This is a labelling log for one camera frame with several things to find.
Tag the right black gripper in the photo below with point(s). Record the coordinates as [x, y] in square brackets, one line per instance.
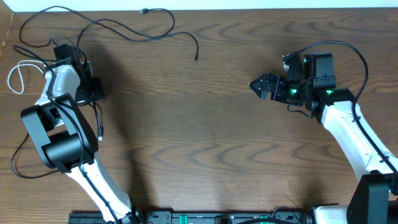
[267, 79]

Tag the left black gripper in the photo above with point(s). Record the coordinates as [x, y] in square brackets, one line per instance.
[98, 92]

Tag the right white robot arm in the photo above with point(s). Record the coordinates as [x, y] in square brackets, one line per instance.
[310, 82]

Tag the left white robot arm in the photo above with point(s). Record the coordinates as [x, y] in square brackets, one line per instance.
[65, 140]

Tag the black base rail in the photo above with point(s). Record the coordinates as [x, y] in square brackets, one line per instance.
[281, 215]

